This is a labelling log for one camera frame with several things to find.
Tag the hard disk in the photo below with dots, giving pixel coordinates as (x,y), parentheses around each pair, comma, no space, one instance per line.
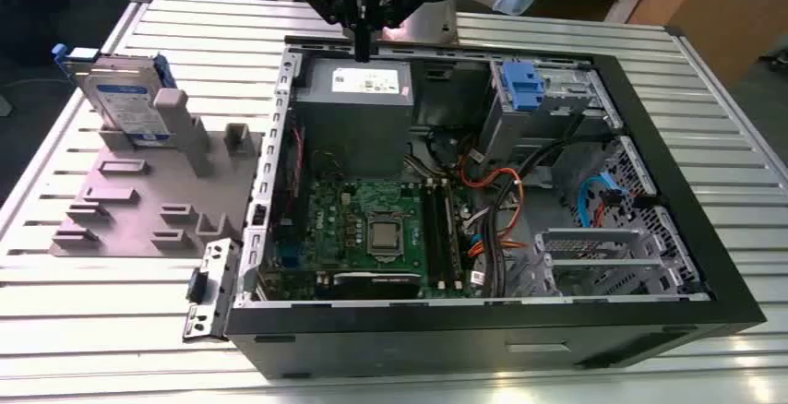
(126,109)

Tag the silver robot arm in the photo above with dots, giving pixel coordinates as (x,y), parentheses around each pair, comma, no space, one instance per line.
(430,21)

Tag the metal disk bay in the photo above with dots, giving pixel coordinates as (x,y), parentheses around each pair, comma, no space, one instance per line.
(590,263)

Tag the blue plastic drive latch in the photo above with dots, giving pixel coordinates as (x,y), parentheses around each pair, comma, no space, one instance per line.
(520,76)

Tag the grey power supply unit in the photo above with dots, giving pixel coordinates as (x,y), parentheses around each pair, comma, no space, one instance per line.
(351,132)

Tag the metal optical drive cage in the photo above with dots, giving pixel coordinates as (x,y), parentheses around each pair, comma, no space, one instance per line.
(510,132)

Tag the green motherboard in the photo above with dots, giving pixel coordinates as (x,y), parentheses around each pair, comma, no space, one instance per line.
(333,201)

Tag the grey parts rack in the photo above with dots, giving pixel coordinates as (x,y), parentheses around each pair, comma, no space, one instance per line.
(166,182)

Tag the silver CPU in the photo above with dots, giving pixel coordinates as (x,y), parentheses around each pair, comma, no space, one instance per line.
(385,237)

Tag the black RAM slot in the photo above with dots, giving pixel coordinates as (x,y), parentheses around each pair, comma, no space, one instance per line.
(452,238)
(434,238)

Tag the wooden cabinet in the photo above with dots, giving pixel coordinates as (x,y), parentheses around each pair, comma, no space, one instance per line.
(727,7)

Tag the CPU socket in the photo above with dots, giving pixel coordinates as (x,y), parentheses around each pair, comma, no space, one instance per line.
(386,258)

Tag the black graphics card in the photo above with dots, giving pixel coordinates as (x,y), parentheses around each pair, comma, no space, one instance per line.
(375,284)

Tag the black chair wheel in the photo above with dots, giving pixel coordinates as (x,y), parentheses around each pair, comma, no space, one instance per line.
(776,58)

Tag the black open PC case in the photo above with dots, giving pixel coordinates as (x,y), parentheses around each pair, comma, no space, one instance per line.
(430,344)

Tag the metal expansion slot bracket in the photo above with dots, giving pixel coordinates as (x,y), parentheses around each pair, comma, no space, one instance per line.
(222,275)

